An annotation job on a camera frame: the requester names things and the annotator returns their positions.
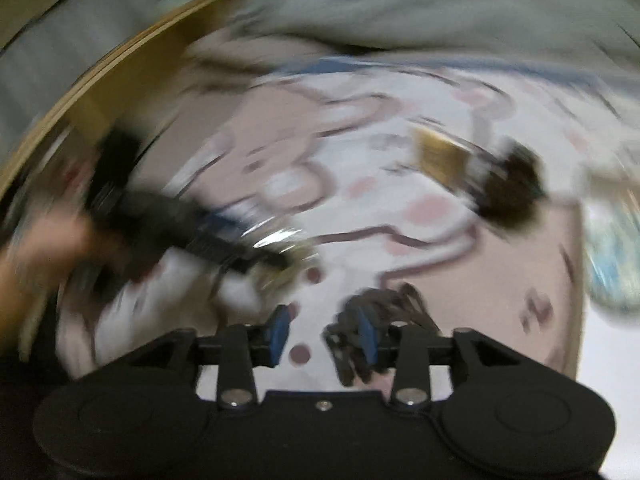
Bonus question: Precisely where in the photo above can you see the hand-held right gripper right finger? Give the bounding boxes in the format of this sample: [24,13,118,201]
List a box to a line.
[357,309,532,408]

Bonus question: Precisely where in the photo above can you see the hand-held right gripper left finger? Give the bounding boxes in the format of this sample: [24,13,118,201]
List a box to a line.
[115,304,292,409]

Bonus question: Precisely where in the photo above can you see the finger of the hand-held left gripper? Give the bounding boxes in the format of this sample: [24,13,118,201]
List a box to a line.
[187,240,301,275]
[192,209,251,243]

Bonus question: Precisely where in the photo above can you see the clear bag of rubber bands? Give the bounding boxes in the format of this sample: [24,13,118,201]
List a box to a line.
[212,222,323,303]

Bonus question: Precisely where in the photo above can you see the brown hair claw clip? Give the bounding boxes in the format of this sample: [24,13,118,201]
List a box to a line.
[324,284,443,387]

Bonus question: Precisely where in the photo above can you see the small cream paper box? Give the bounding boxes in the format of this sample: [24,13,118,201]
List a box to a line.
[412,126,473,188]

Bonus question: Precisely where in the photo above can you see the dark crochet scrunchie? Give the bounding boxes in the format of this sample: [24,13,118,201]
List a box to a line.
[477,142,547,232]

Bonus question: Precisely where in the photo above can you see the white cardboard box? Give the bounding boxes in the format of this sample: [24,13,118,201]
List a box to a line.
[572,157,640,480]

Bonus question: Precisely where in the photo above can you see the floral fabric pouch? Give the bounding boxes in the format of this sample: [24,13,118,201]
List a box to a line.
[584,207,640,312]

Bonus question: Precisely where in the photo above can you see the person's left forearm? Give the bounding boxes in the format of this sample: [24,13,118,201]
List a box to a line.
[0,252,68,361]

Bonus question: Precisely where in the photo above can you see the person's left hand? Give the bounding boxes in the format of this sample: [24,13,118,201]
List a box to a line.
[12,210,103,283]

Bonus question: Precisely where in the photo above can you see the bear printed cloth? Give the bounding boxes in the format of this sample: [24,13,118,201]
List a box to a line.
[55,55,640,386]

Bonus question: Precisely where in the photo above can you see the wooden bedside shelf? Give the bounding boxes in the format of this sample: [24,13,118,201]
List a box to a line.
[0,0,266,206]

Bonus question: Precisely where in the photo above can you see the grey curtain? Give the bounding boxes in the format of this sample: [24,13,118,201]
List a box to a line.
[0,0,211,126]

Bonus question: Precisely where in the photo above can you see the grey duvet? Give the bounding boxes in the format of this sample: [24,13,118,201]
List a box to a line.
[200,0,640,78]

